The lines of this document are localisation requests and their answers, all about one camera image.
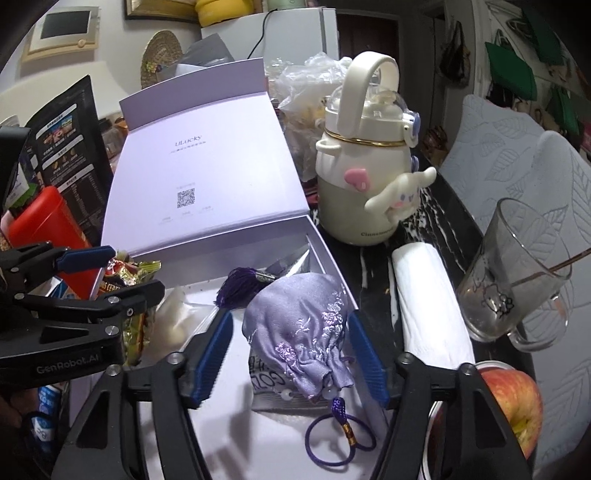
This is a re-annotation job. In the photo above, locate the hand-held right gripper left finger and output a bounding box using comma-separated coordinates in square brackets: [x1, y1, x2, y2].
[51, 308, 234, 480]

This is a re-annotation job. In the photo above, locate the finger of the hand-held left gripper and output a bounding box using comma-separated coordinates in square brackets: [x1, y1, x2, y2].
[0, 243, 117, 289]
[18, 279, 166, 326]

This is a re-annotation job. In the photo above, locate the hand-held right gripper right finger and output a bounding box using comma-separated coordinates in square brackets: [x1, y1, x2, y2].
[348, 310, 532, 480]

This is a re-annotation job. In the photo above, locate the peanut snack packet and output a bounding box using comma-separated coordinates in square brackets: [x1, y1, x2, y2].
[102, 258, 162, 367]

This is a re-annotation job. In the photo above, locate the clear pastry packet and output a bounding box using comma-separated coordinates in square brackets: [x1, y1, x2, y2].
[152, 288, 218, 356]

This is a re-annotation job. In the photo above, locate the purple print silver packet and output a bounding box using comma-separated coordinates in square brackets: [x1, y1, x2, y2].
[249, 355, 324, 411]

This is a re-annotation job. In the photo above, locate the purple elastic cord loop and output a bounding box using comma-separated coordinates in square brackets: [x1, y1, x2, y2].
[305, 398, 377, 467]

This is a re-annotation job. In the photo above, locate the purple satin drawstring pouch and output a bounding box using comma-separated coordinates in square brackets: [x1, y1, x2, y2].
[242, 273, 356, 402]

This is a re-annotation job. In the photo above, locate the purple tassel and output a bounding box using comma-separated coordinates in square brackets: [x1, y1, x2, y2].
[216, 267, 278, 309]

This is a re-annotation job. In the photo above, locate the plain silver foil packet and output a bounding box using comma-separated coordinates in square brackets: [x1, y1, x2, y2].
[264, 244, 311, 281]

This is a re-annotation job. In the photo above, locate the purple gift box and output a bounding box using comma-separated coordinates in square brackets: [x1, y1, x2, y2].
[91, 58, 385, 480]

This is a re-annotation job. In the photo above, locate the red plastic container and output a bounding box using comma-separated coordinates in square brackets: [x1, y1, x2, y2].
[7, 186, 93, 252]

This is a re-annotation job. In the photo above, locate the rolled white towel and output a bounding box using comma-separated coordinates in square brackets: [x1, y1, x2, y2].
[392, 243, 476, 370]

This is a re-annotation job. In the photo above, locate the black snack bag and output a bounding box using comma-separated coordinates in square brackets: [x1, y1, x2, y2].
[25, 76, 114, 245]

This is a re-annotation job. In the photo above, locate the brown glass jar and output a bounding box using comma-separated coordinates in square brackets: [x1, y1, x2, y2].
[99, 115, 130, 158]

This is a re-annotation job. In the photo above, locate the red apple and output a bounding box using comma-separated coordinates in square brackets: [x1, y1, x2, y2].
[431, 369, 544, 460]

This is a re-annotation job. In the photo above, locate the clear glass mug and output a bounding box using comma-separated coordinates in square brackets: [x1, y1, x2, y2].
[456, 198, 573, 352]

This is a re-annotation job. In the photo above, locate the cream cartoon water bottle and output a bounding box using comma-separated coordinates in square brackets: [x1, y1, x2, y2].
[315, 52, 437, 245]

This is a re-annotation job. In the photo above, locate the woven straw fan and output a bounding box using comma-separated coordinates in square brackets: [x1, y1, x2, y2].
[140, 29, 183, 90]

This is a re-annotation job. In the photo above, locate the brown patterned bag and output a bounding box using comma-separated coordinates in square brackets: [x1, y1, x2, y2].
[422, 124, 448, 160]

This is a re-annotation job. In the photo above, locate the grey plastic mailer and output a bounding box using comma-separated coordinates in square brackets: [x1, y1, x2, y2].
[175, 34, 234, 77]

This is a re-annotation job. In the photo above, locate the small leaf-pattern chair cover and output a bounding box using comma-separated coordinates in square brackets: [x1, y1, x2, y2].
[438, 95, 561, 232]

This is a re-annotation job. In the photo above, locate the large leaf-pattern chair cover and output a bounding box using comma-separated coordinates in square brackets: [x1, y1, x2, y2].
[480, 130, 591, 480]

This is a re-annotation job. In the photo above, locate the clear plastic bag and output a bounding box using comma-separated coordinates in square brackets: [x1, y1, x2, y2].
[270, 52, 356, 139]

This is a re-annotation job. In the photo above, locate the yellow pot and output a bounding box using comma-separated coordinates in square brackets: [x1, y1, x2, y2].
[194, 0, 254, 28]

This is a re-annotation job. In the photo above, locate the white fridge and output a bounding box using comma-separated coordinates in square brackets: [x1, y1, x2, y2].
[201, 7, 340, 75]

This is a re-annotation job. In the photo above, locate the dark handbag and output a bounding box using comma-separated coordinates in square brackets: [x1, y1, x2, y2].
[438, 21, 469, 88]

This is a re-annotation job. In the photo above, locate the small green tote bag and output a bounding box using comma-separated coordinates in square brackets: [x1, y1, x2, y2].
[551, 85, 583, 137]

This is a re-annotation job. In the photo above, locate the dark wooden door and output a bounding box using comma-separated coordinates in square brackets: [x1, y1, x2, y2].
[336, 14, 400, 61]

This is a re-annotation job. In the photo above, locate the wide green tote bag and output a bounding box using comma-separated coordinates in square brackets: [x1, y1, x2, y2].
[485, 41, 539, 100]

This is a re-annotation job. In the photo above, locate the tall green tote bag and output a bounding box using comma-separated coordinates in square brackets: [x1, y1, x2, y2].
[522, 7, 578, 65]

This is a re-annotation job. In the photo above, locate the wall intercom panel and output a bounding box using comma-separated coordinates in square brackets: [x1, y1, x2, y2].
[21, 9, 100, 63]

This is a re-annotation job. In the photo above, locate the gold picture frame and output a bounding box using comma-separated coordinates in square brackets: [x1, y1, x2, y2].
[124, 0, 197, 20]

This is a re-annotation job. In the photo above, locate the black power cable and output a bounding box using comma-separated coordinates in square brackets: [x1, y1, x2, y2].
[247, 10, 278, 58]

